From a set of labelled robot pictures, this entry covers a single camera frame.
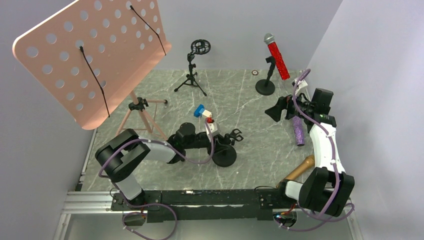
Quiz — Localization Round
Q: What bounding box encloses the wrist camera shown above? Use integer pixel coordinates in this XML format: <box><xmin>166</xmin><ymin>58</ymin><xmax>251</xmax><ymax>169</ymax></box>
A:
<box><xmin>206</xmin><ymin>117</ymin><xmax>220</xmax><ymax>137</ymax></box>
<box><xmin>295</xmin><ymin>79</ymin><xmax>308</xmax><ymax>92</ymax></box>

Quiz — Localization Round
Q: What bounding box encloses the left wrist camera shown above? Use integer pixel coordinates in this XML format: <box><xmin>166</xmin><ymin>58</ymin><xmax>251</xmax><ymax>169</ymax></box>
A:
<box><xmin>206</xmin><ymin>117</ymin><xmax>220</xmax><ymax>137</ymax></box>

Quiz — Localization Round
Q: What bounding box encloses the black tripod shock mount stand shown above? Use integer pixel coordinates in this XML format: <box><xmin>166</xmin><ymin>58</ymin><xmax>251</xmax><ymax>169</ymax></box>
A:
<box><xmin>174</xmin><ymin>39</ymin><xmax>211</xmax><ymax>97</ymax></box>

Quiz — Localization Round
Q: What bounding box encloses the gold microphone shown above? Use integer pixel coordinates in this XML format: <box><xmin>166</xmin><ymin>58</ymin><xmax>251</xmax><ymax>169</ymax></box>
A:
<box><xmin>275</xmin><ymin>155</ymin><xmax>315</xmax><ymax>188</ymax></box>

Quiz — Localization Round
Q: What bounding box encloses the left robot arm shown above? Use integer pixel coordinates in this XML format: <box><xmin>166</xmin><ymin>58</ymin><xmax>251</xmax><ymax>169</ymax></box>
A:
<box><xmin>95</xmin><ymin>121</ymin><xmax>244</xmax><ymax>204</ymax></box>

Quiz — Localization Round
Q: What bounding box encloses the red glitter microphone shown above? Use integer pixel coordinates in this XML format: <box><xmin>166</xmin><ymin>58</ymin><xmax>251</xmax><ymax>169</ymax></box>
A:
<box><xmin>263</xmin><ymin>33</ymin><xmax>290</xmax><ymax>81</ymax></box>

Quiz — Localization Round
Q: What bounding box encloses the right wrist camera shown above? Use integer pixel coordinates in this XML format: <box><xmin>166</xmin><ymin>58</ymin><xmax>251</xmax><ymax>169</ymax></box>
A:
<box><xmin>295</xmin><ymin>79</ymin><xmax>308</xmax><ymax>92</ymax></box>

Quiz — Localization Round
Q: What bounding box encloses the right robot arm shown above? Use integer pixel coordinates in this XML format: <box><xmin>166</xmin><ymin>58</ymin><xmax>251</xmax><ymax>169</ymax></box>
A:
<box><xmin>264</xmin><ymin>88</ymin><xmax>355</xmax><ymax>217</ymax></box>

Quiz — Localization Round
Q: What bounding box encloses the black round mic stand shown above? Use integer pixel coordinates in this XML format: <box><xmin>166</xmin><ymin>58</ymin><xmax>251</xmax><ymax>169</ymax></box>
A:
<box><xmin>212</xmin><ymin>128</ymin><xmax>244</xmax><ymax>168</ymax></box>
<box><xmin>255</xmin><ymin>56</ymin><xmax>276</xmax><ymax>96</ymax></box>

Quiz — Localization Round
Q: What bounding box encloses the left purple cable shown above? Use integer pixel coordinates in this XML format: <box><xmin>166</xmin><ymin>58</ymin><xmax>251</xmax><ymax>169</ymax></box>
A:
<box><xmin>98</xmin><ymin>119</ymin><xmax>216</xmax><ymax>240</ymax></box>

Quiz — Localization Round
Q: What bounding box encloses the purple glitter microphone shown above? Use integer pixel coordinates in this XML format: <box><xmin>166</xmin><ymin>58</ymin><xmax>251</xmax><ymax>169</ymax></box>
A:
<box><xmin>292</xmin><ymin>116</ymin><xmax>305</xmax><ymax>147</ymax></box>

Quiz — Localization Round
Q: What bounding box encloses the pink perforated music stand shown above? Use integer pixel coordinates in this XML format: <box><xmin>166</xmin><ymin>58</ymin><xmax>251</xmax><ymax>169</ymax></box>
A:
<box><xmin>12</xmin><ymin>0</ymin><xmax>172</xmax><ymax>130</ymax></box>

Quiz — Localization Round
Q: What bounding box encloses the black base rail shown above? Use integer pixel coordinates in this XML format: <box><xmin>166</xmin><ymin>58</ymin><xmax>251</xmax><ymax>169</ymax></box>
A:
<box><xmin>110</xmin><ymin>188</ymin><xmax>295</xmax><ymax>223</ymax></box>

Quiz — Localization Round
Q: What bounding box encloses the blue and white toy block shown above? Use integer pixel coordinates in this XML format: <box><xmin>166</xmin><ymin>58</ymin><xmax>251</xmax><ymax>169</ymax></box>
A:
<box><xmin>193</xmin><ymin>104</ymin><xmax>213</xmax><ymax>119</ymax></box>

